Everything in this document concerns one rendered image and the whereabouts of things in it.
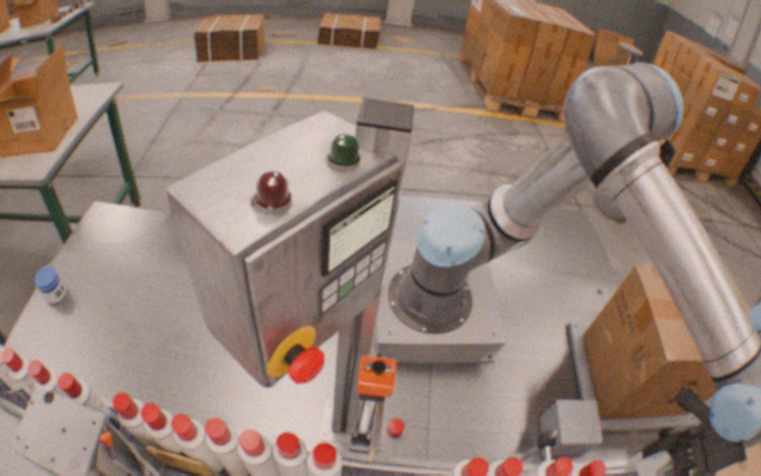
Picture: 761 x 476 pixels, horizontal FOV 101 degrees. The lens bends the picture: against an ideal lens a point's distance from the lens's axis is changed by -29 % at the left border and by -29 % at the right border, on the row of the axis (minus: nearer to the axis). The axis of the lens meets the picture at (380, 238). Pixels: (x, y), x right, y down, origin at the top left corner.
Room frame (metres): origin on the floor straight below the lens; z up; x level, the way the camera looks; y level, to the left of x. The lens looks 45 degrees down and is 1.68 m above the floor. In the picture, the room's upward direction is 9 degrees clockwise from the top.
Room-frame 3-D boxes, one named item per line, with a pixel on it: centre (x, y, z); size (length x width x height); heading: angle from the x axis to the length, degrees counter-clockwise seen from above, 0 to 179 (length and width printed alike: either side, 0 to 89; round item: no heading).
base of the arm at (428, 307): (0.60, -0.13, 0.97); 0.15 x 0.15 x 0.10
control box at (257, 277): (0.26, 0.07, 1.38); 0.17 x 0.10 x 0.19; 146
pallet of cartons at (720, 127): (3.56, -2.92, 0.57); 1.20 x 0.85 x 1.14; 101
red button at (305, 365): (0.18, 0.05, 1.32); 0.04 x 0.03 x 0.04; 146
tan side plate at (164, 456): (0.14, 0.27, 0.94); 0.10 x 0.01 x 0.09; 91
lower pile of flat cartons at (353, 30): (4.68, 0.69, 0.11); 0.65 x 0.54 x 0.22; 96
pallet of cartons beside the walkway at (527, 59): (4.08, -1.02, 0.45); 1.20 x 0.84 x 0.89; 10
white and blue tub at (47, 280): (0.46, 0.82, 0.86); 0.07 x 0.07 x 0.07
